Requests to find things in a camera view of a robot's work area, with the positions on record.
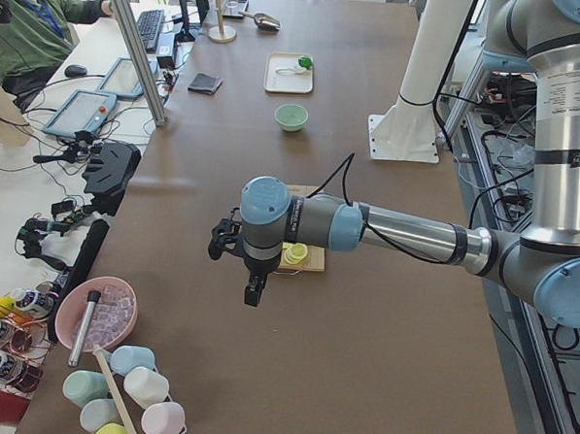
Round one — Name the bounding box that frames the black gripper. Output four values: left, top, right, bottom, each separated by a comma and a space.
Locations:
244, 256, 275, 307

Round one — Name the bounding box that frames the white ceramic spoon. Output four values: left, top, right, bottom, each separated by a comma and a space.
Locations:
275, 66, 308, 76

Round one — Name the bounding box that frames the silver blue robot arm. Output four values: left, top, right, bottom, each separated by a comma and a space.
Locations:
238, 0, 580, 328

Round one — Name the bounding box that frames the pink bowl of ice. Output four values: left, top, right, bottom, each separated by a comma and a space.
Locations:
54, 276, 138, 352

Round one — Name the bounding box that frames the green ceramic bowl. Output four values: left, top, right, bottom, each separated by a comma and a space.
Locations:
274, 104, 309, 133

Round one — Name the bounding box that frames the wooden cutting board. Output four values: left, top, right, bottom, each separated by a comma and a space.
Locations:
277, 245, 325, 275

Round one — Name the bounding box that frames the white cup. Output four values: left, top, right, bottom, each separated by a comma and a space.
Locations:
123, 366, 170, 409

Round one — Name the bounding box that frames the light blue cup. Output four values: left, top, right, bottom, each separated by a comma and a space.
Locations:
110, 345, 156, 377

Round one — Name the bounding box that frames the pink cup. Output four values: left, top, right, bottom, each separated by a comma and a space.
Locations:
141, 401, 187, 434

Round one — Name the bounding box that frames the metal cylinder muddler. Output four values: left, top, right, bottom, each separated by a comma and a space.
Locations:
67, 290, 101, 368

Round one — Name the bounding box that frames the black flat bar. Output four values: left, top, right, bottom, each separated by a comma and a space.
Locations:
47, 218, 110, 344

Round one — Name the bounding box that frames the black angular device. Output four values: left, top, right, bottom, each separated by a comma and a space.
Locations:
82, 142, 142, 216

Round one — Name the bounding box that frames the mint green cup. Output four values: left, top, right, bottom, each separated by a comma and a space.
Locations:
62, 370, 109, 409

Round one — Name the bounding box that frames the yellow cup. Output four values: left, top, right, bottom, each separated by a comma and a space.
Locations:
95, 422, 128, 434

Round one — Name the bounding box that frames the pale blue cup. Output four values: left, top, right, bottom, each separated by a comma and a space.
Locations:
79, 398, 120, 434

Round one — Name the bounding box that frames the sauce bottle black label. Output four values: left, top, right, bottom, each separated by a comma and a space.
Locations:
10, 288, 54, 319

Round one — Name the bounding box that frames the dark folded cloth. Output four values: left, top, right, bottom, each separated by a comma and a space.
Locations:
187, 72, 223, 95

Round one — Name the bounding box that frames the white serving tray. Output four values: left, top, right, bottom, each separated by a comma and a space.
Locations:
263, 52, 315, 94

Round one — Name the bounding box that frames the green round toy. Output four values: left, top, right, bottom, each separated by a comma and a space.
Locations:
298, 55, 314, 70

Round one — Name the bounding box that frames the near teach pendant tablet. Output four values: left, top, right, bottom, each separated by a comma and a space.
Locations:
43, 90, 118, 139

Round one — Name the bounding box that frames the teach pendant tablet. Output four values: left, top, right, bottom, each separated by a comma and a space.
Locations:
43, 90, 118, 139
96, 57, 143, 101

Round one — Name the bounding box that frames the far teach pendant tablet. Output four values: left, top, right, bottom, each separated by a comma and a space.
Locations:
96, 57, 143, 101

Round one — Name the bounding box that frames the wooden cup tree stand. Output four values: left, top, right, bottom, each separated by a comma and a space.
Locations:
207, 0, 236, 44

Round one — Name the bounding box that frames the metal ice scoop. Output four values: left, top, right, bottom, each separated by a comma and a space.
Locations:
239, 11, 281, 32

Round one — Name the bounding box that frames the black computer mouse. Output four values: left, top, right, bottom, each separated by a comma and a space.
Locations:
64, 64, 87, 79

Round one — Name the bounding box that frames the black keyboard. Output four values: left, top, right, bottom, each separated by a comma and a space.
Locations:
136, 9, 164, 52

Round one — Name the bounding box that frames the black monitor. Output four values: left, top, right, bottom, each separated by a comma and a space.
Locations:
173, 0, 210, 43

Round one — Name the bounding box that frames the person in green jacket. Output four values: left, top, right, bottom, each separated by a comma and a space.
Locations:
0, 0, 114, 110

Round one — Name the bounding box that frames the aluminium frame post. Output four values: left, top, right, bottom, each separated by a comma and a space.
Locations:
110, 0, 167, 126

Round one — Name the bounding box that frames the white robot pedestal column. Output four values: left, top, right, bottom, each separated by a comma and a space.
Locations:
368, 0, 478, 163

